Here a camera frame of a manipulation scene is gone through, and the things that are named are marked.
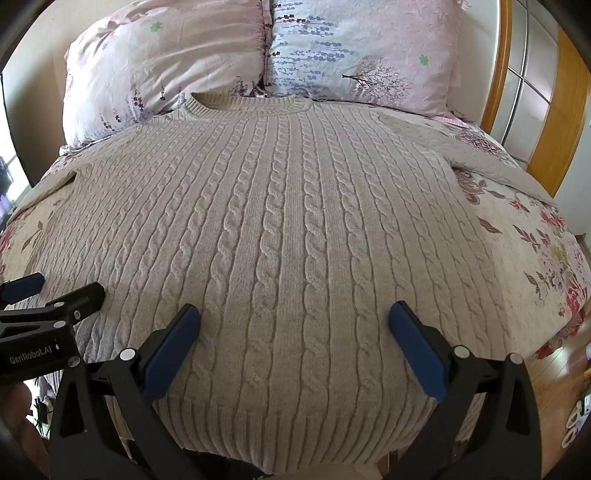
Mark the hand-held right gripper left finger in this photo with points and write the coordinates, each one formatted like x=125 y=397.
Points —
x=171 y=355

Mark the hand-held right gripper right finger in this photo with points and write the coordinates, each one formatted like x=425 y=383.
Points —
x=418 y=355

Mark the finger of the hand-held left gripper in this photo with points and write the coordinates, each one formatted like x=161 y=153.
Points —
x=69 y=302
x=23 y=286

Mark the person's left forearm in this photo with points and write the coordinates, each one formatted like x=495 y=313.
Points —
x=21 y=415

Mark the window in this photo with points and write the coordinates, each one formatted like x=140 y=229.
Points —
x=7 y=175

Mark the floral bed sheet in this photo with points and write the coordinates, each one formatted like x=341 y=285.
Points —
x=531 y=258

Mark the white slipper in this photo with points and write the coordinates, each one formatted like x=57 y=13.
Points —
x=575 y=420

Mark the pink floral pillow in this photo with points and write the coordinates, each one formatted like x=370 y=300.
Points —
x=161 y=60

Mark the wooden headboard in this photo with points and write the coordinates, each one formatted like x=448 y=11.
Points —
x=572 y=115

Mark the lavender tree print pillow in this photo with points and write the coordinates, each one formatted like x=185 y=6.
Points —
x=360 y=50

